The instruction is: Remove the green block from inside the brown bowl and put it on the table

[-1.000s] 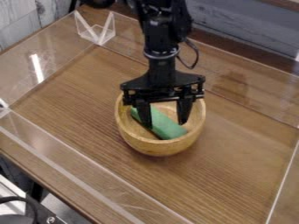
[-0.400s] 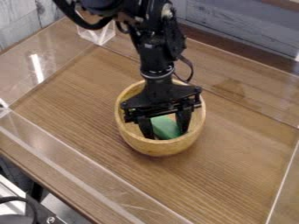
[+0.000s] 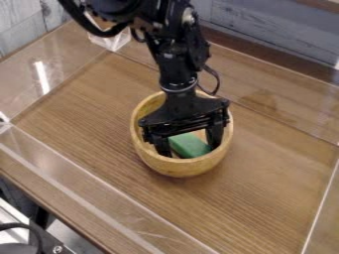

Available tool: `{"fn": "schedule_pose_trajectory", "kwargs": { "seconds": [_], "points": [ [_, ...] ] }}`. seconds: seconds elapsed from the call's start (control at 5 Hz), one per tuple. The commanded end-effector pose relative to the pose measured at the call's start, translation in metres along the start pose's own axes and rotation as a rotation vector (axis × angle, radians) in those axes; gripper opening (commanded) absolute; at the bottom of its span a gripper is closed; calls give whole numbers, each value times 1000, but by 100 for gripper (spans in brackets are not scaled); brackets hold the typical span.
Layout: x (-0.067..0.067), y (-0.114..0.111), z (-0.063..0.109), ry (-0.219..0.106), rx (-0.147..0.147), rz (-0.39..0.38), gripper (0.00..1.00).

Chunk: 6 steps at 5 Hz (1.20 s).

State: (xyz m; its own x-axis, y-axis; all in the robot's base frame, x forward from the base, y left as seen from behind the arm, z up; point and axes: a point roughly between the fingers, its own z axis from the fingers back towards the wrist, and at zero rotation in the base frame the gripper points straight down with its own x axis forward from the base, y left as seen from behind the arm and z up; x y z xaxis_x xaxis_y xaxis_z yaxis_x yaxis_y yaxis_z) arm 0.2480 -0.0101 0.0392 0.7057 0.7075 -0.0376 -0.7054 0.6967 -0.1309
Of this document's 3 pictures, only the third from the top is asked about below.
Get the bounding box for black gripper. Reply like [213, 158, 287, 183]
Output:
[137, 89, 229, 158]

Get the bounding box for green rectangular block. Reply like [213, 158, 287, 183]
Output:
[168, 133, 212, 159]

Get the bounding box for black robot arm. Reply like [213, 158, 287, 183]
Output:
[57, 0, 229, 157]

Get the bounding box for brown wooden bowl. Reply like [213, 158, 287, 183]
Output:
[129, 92, 235, 178]

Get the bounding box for clear acrylic corner bracket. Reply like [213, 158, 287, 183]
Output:
[84, 13, 131, 52]

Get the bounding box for black metal table bracket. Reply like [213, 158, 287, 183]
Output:
[29, 220, 76, 254]

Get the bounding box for black cable bottom left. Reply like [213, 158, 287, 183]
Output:
[0, 222, 46, 254]

